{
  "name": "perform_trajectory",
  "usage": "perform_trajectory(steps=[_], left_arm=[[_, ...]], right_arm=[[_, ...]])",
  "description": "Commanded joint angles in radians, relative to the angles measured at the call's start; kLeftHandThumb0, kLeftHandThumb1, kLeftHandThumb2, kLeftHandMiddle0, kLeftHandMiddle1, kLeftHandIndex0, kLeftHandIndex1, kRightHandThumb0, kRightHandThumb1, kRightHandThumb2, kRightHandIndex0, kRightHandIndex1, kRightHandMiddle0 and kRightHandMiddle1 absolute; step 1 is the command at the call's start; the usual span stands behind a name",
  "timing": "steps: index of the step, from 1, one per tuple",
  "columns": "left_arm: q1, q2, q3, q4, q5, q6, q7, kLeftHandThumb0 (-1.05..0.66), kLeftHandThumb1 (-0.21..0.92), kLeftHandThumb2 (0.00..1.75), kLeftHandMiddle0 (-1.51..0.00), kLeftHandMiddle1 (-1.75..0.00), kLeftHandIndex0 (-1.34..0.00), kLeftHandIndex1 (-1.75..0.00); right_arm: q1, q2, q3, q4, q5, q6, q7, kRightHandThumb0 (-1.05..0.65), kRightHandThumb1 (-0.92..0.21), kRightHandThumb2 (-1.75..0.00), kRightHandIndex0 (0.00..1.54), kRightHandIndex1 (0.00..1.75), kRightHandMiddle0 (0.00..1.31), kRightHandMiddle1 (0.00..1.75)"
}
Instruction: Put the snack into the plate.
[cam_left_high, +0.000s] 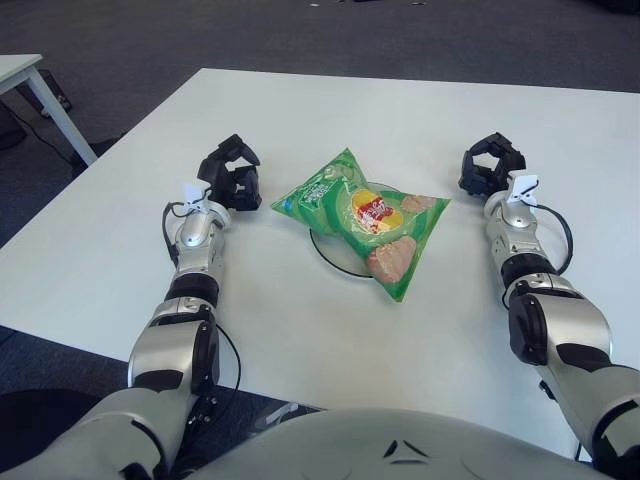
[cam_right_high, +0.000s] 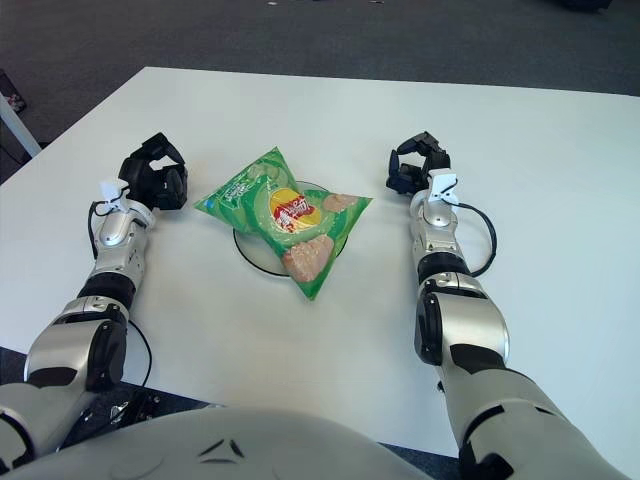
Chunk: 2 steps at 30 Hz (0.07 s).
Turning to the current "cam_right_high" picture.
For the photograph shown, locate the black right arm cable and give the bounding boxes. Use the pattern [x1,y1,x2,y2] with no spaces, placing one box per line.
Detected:
[457,202,499,276]

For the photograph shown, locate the green chips snack bag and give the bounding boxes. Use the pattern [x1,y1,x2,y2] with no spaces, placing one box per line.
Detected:
[193,145,374,303]

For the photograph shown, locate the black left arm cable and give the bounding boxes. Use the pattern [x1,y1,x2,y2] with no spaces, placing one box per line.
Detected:
[87,199,154,389]

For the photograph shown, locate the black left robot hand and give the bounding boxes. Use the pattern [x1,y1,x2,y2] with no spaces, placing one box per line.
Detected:
[118,132,190,212]

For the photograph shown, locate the white plate black rim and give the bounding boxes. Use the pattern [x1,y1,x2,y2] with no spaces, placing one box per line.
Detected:
[232,179,351,277]

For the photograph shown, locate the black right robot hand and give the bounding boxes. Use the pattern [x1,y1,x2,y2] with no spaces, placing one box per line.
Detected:
[384,131,454,194]

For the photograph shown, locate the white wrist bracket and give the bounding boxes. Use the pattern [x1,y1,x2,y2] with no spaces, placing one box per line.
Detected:
[97,179,156,226]
[427,168,461,204]

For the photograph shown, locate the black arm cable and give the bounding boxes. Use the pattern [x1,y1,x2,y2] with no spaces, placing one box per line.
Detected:
[457,202,499,276]
[87,199,154,389]

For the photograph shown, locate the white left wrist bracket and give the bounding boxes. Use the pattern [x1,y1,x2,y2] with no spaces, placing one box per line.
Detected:
[97,179,156,226]

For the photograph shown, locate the white table leg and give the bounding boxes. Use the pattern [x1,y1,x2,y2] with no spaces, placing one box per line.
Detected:
[0,92,41,159]

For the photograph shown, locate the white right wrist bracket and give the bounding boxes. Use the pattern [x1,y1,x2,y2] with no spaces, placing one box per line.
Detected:
[427,168,461,204]

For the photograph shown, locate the dark floor item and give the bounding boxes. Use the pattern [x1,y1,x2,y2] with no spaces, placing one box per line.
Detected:
[0,69,29,112]

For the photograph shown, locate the grey robot torso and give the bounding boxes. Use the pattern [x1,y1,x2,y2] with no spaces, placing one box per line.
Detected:
[0,404,451,480]

